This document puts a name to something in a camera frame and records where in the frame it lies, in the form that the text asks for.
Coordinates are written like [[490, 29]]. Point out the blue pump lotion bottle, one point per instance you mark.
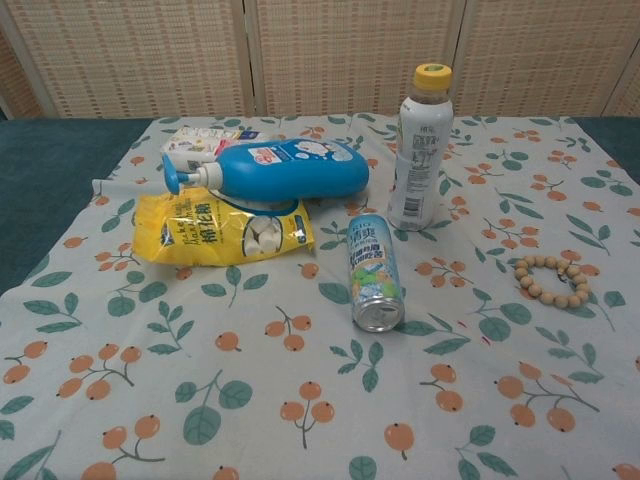
[[295, 167]]

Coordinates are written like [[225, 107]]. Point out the blue and white drink can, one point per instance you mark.
[[370, 270]]

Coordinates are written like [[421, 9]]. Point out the floral fruit print tablecloth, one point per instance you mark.
[[250, 350]]

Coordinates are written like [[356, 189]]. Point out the woven folding screen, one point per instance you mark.
[[320, 55]]

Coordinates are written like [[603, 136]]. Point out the white bottle with yellow cap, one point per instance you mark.
[[419, 155]]

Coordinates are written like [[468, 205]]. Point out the yellow marshmallow bag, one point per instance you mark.
[[200, 235]]

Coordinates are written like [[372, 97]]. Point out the white printed carton box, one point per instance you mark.
[[192, 145]]

